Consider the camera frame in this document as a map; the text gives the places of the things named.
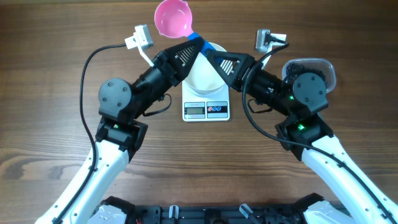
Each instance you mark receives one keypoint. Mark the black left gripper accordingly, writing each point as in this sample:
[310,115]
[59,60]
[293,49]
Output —
[168,66]

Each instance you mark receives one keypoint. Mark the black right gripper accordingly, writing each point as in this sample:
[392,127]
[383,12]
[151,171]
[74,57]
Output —
[243,74]

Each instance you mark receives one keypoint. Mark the pink scoop blue handle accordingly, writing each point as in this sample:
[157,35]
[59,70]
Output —
[173,19]

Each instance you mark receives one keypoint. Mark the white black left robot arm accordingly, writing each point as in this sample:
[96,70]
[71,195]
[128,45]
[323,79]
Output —
[119,134]

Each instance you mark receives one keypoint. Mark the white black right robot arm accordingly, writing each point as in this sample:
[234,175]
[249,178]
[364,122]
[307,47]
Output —
[300,97]

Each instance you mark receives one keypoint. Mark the white bowl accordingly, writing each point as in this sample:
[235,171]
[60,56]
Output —
[203,78]

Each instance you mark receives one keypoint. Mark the white digital kitchen scale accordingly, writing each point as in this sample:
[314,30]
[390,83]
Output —
[212,106]

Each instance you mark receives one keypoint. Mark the clear plastic container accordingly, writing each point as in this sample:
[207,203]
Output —
[321,66]

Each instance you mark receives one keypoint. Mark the black beans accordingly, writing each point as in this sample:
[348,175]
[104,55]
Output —
[299,76]

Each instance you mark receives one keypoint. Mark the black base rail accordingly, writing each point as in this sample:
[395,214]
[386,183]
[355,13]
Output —
[312,208]

